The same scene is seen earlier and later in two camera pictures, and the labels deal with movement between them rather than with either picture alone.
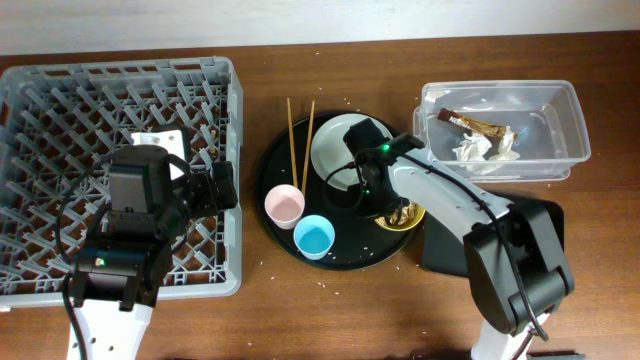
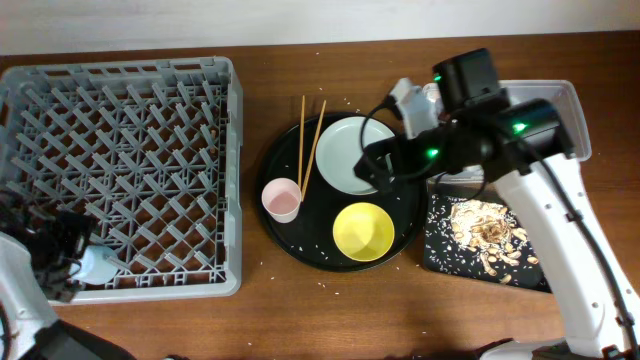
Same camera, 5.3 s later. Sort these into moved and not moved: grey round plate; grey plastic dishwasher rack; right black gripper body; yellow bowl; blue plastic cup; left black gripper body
Moved: blue plastic cup; right black gripper body; yellow bowl; left black gripper body
Not moved: grey plastic dishwasher rack; grey round plate
